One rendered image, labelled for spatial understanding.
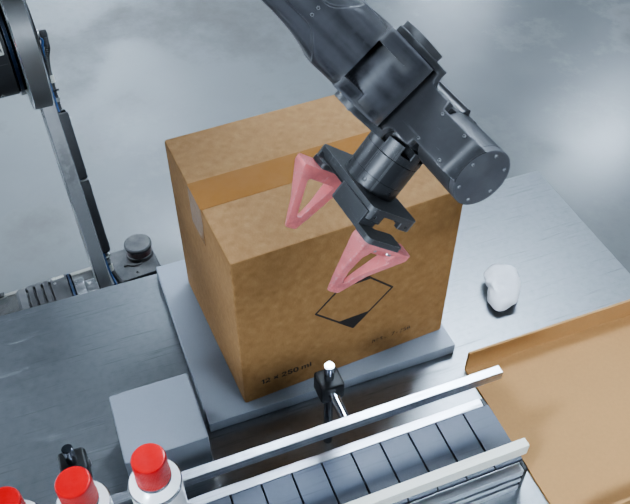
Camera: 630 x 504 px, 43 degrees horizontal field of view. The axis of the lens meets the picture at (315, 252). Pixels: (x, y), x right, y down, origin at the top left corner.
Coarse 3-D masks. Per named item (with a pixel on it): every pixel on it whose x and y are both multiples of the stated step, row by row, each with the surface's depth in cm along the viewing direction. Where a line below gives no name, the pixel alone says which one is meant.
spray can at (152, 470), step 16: (144, 448) 74; (160, 448) 74; (144, 464) 73; (160, 464) 73; (176, 464) 78; (128, 480) 77; (144, 480) 73; (160, 480) 74; (176, 480) 76; (144, 496) 75; (160, 496) 75; (176, 496) 76
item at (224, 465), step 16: (496, 368) 95; (448, 384) 94; (464, 384) 94; (480, 384) 95; (400, 400) 92; (416, 400) 92; (432, 400) 93; (352, 416) 91; (368, 416) 91; (384, 416) 91; (304, 432) 89; (320, 432) 89; (336, 432) 90; (256, 448) 88; (272, 448) 88; (288, 448) 88; (208, 464) 86; (224, 464) 86; (240, 464) 87; (192, 480) 86; (112, 496) 84; (128, 496) 84
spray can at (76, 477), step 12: (72, 468) 72; (84, 468) 72; (60, 480) 72; (72, 480) 72; (84, 480) 72; (60, 492) 71; (72, 492) 71; (84, 492) 71; (96, 492) 73; (108, 492) 76
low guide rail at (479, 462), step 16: (496, 448) 93; (512, 448) 93; (464, 464) 92; (480, 464) 92; (496, 464) 94; (416, 480) 90; (432, 480) 90; (448, 480) 92; (368, 496) 89; (384, 496) 89; (400, 496) 90
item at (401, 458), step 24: (480, 408) 101; (432, 432) 98; (456, 432) 98; (480, 432) 98; (504, 432) 98; (360, 456) 96; (384, 456) 96; (408, 456) 96; (432, 456) 96; (456, 456) 96; (288, 480) 94; (312, 480) 94; (336, 480) 94; (360, 480) 94; (384, 480) 94; (456, 480) 94
